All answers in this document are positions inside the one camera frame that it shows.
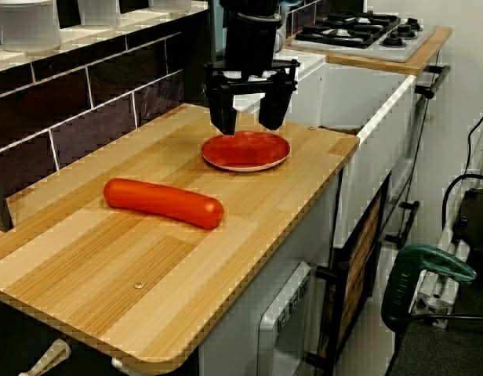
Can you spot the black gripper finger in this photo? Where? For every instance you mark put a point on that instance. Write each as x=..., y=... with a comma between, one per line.
x=222, y=115
x=274, y=111

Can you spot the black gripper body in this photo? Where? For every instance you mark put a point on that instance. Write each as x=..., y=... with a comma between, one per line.
x=249, y=43

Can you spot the red toy sausage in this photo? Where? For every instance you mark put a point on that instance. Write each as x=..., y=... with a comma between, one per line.
x=163, y=201

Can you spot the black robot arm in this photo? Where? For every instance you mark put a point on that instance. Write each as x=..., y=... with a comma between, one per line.
x=249, y=8

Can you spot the red round plate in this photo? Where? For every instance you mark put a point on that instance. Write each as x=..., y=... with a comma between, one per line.
x=245, y=150

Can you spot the white toy sink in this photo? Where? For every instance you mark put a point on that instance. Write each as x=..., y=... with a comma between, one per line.
x=343, y=94

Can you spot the black toy stove top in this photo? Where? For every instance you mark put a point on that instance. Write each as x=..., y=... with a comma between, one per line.
x=363, y=31

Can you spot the wood panel cabinet door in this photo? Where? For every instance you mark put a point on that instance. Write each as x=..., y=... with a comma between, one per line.
x=355, y=274

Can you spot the white dishwasher door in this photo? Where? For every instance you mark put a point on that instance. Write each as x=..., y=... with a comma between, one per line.
x=284, y=313

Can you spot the green power drill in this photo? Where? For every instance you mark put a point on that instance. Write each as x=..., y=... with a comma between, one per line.
x=406, y=282

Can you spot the large translucent white container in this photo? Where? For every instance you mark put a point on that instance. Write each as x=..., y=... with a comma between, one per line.
x=26, y=25

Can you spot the black box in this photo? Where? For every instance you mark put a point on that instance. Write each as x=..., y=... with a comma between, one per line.
x=474, y=219

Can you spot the aluminium extrusion bar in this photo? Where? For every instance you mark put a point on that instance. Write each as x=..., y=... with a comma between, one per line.
x=441, y=290

